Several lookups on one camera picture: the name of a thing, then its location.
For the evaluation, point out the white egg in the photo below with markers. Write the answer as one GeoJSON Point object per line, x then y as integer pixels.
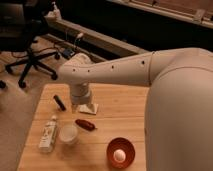
{"type": "Point", "coordinates": [119, 156]}

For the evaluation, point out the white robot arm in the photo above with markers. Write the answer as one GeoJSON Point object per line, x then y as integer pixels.
{"type": "Point", "coordinates": [179, 107]}

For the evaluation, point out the red bowl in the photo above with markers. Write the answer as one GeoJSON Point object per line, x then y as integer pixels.
{"type": "Point", "coordinates": [125, 145]}

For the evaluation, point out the white plastic cup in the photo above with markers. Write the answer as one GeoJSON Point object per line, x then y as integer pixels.
{"type": "Point", "coordinates": [68, 134]}

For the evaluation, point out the white paper napkin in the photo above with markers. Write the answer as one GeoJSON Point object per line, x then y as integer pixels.
{"type": "Point", "coordinates": [91, 108]}

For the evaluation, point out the red pepper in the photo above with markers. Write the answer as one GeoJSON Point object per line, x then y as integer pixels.
{"type": "Point", "coordinates": [85, 124]}

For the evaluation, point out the black office chair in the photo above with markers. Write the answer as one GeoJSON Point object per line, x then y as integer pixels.
{"type": "Point", "coordinates": [21, 21]}

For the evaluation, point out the clear plastic bottle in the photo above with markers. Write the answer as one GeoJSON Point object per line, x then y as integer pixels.
{"type": "Point", "coordinates": [47, 140]}

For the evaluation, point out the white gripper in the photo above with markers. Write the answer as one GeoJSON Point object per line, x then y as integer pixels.
{"type": "Point", "coordinates": [80, 94]}

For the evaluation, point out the white spray bottle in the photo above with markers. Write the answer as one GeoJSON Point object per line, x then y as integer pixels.
{"type": "Point", "coordinates": [55, 13]}

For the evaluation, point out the power strip with cables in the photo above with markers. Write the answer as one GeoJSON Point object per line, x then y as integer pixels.
{"type": "Point", "coordinates": [67, 52]}

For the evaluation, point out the black marker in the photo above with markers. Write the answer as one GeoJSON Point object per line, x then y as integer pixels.
{"type": "Point", "coordinates": [59, 102]}

